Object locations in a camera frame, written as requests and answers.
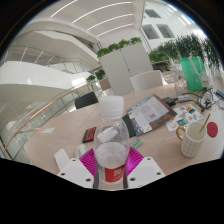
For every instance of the clear red-labelled water bottle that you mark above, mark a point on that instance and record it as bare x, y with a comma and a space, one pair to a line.
111, 156

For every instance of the green tote bag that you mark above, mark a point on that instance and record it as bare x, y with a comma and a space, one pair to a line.
193, 75

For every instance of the glass railing with wooden handrail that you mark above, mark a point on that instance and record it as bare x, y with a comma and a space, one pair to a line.
40, 110

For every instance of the clear white-lidded shaker bottle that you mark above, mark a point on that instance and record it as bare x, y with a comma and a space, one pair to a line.
178, 80

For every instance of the white grid-pattern mug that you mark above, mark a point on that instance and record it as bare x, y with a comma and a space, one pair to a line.
192, 143

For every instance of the black chair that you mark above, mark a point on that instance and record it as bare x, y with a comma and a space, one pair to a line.
86, 100

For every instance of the colourful sticker sheet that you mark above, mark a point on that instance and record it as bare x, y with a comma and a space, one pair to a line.
185, 116

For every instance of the small potted green plant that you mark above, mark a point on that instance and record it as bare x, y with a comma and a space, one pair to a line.
90, 79

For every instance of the golden stirring spoon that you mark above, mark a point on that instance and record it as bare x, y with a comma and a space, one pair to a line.
203, 125

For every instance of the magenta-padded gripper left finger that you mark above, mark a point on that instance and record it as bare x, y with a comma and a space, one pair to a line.
76, 170

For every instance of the black power adapter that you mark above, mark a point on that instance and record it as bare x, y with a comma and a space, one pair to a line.
170, 101

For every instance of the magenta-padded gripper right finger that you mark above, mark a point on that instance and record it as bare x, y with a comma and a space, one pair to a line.
146, 168

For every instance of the brown-covered open book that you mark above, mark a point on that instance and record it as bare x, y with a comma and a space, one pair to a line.
151, 113

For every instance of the red and black small case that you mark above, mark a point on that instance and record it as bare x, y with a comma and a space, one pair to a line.
89, 134

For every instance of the ceiling light strips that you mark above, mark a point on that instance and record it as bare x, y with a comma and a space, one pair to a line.
100, 12

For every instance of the green plant hedge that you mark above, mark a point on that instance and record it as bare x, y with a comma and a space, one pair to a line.
190, 46

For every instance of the white cabinet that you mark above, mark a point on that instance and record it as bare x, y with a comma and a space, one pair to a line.
128, 68

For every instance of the brown planter with plant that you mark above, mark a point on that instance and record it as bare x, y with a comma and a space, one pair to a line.
100, 78

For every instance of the white paper note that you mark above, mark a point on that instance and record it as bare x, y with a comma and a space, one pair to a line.
48, 130

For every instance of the white chair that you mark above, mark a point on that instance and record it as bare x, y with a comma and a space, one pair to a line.
146, 80

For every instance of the green plants atop cabinet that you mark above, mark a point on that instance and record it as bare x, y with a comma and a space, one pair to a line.
118, 45

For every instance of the dark planter with plant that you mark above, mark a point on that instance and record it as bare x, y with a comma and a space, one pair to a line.
160, 60

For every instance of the black folder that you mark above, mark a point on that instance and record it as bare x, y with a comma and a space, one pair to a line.
129, 125

